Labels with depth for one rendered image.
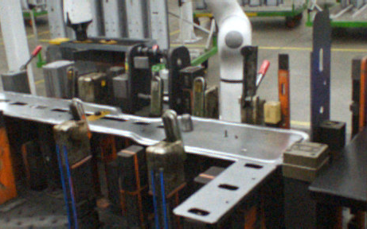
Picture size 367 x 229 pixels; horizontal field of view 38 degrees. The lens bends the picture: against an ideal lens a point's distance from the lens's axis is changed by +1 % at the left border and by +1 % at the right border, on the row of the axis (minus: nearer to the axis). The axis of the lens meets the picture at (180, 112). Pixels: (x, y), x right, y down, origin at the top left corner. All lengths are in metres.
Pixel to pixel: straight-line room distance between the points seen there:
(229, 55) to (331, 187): 0.96
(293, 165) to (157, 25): 4.90
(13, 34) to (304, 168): 4.50
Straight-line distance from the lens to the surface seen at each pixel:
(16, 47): 5.45
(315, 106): 1.24
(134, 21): 6.11
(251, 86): 1.51
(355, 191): 1.08
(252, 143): 1.38
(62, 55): 2.21
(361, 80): 1.40
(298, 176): 1.18
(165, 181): 1.28
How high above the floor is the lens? 1.51
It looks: 18 degrees down
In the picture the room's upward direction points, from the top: 5 degrees counter-clockwise
